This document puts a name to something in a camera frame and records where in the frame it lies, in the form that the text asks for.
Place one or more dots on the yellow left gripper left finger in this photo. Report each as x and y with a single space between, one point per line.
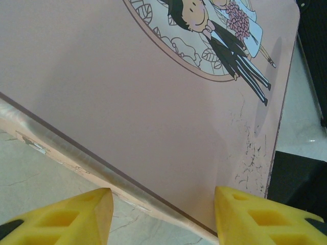
76 231

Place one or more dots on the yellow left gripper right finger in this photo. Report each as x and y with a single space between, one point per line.
237 224

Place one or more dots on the pink tin box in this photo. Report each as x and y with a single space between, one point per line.
127 89

